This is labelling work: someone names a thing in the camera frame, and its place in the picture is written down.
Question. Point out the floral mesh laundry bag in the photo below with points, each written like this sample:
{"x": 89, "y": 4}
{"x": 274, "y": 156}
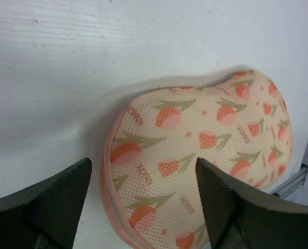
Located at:
{"x": 147, "y": 179}

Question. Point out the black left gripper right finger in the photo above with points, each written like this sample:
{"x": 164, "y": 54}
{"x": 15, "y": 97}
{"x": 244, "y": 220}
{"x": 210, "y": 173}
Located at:
{"x": 240, "y": 216}

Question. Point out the aluminium mounting rail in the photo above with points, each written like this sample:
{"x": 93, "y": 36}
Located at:
{"x": 288, "y": 190}

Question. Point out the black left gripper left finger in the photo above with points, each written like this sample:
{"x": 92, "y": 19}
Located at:
{"x": 46, "y": 214}

